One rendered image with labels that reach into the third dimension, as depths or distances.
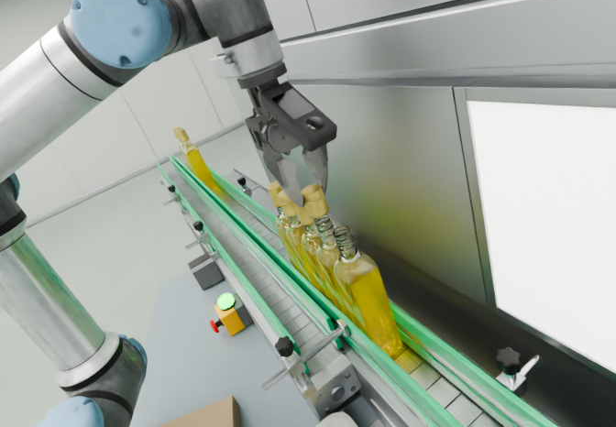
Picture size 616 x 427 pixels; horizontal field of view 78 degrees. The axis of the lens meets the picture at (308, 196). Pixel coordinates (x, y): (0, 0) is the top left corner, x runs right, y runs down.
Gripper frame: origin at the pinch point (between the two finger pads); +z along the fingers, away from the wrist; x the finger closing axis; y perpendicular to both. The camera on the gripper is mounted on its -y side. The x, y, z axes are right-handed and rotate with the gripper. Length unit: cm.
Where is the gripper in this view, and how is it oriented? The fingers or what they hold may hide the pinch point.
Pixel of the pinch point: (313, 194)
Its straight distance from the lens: 59.8
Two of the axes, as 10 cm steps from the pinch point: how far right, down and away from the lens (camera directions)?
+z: 3.2, 8.4, 4.4
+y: -4.7, -2.6, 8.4
